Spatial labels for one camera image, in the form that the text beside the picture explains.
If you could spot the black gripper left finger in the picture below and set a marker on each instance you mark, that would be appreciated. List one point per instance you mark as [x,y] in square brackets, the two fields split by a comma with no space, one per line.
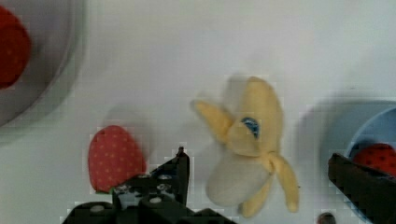
[159,197]

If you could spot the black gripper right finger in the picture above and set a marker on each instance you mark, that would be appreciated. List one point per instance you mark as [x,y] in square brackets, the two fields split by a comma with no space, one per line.
[371,191]

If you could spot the yellow plush banana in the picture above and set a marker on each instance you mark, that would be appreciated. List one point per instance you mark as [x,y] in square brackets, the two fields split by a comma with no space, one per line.
[252,137]

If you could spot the red strawberry in bowl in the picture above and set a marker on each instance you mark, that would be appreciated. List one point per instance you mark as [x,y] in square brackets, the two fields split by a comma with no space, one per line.
[381,157]

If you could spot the pink plush strawberry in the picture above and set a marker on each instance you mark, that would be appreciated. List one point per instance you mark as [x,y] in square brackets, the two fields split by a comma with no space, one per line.
[114,156]

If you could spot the blue bowl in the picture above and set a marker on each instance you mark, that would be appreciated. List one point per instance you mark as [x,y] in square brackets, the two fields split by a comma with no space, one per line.
[379,129]

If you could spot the grey round plate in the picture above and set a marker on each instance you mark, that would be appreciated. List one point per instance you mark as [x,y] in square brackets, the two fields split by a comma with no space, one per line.
[53,26]

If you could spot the red ketchup bottle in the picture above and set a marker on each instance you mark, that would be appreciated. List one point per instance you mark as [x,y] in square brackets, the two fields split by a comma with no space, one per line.
[15,48]

